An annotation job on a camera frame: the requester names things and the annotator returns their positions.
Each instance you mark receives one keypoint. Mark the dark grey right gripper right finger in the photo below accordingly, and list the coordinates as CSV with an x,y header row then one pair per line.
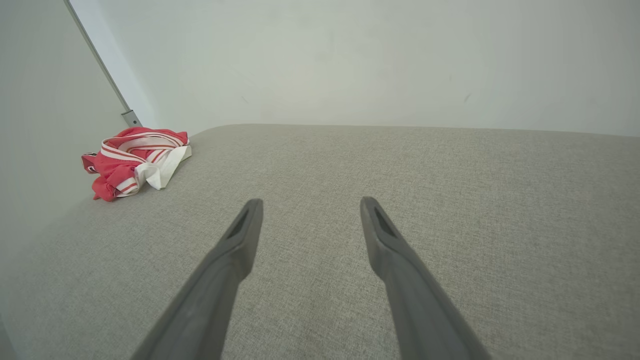
x,y
415,300

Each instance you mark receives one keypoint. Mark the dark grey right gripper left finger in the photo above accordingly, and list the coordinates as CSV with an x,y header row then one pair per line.
x,y
215,295

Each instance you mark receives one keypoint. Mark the red basketball jersey white trim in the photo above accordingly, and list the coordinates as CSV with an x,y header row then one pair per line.
x,y
115,172

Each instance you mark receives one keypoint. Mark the grey fabric sofa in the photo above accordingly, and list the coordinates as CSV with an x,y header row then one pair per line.
x,y
450,200

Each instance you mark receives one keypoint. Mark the grey metal post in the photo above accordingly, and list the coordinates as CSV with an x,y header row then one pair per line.
x,y
131,118

